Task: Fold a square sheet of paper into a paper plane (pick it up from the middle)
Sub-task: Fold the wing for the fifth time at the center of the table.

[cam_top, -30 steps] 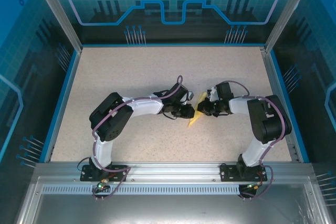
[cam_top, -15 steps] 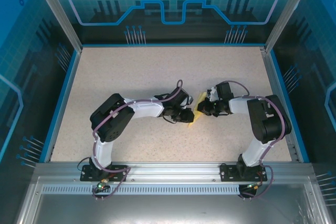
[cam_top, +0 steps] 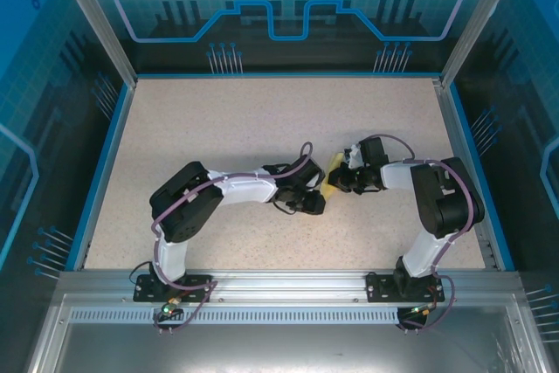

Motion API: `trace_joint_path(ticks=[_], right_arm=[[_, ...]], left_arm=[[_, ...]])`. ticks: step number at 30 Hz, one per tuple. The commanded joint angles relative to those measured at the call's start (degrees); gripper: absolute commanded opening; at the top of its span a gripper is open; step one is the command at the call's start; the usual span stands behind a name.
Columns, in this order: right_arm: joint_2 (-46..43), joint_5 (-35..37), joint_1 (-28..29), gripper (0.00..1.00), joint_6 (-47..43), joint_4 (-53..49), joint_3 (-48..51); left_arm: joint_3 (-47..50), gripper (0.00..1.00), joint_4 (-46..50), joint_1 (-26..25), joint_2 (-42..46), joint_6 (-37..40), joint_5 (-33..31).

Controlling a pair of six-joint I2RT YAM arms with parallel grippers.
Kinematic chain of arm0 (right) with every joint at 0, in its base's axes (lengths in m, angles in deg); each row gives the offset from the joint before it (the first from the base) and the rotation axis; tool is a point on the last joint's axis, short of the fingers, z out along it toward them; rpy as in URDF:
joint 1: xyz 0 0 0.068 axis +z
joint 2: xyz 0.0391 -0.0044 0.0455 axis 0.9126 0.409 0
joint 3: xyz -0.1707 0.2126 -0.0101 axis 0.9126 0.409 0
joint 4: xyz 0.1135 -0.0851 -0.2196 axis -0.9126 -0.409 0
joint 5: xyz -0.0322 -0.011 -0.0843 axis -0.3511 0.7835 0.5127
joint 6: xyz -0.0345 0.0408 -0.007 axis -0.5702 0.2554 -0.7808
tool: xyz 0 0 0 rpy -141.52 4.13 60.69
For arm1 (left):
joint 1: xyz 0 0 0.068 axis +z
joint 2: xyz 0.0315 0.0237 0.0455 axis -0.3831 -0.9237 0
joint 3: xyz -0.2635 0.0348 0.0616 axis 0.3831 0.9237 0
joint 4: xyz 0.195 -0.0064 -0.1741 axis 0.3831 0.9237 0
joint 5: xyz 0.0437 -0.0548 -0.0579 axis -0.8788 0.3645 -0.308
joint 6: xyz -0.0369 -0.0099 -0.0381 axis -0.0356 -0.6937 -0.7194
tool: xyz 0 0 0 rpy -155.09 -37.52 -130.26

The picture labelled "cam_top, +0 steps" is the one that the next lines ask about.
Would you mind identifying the aluminium table side rail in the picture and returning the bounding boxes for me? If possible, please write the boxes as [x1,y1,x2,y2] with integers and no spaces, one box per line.
[434,78,501,269]

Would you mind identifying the aluminium frame post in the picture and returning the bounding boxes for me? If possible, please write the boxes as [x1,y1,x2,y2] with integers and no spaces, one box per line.
[48,0,140,88]
[438,0,528,88]

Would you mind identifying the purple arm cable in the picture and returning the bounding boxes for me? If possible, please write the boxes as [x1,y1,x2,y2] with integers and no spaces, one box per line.
[150,141,314,335]
[370,134,487,334]

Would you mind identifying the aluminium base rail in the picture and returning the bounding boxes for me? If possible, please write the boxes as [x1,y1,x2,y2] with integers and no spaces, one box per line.
[56,270,523,304]

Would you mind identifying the yellow cloth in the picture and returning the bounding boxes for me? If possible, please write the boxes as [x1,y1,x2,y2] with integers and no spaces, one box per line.
[321,152,349,198]

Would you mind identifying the grey metal tray panel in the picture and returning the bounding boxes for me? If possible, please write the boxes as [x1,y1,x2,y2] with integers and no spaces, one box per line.
[24,294,554,373]

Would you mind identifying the cable connector with green light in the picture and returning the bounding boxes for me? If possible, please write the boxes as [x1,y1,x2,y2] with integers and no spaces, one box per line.
[408,302,439,318]
[157,296,183,318]

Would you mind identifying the blue table border strip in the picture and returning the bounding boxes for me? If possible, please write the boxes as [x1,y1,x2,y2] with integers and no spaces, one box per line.
[65,70,517,272]

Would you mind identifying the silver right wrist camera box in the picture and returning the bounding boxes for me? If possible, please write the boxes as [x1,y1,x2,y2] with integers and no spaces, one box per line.
[342,143,363,169]

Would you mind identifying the slotted metal cable strip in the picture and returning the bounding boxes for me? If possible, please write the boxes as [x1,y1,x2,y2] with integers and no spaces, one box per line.
[68,307,423,325]

